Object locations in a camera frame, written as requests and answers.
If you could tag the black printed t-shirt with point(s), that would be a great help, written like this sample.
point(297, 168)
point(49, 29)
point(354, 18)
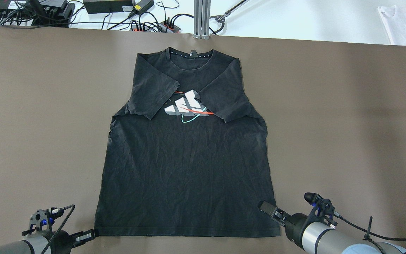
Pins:
point(186, 155)

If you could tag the black electronics box left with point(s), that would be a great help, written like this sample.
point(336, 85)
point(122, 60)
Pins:
point(37, 13)

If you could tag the red black power strip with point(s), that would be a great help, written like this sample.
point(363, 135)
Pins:
point(153, 27)

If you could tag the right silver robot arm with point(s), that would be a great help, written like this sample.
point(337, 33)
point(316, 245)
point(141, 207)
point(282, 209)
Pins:
point(316, 233)

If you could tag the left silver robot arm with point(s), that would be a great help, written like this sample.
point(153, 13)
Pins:
point(41, 242)

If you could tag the aluminium frame post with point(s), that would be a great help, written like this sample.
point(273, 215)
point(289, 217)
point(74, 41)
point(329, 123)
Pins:
point(201, 19)

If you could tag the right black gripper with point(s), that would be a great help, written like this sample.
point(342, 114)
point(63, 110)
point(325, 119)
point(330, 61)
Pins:
point(295, 224)

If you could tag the black power adapter box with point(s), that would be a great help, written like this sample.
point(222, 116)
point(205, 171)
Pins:
point(108, 6)

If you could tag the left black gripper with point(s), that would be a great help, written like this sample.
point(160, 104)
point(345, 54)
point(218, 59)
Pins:
point(60, 240)

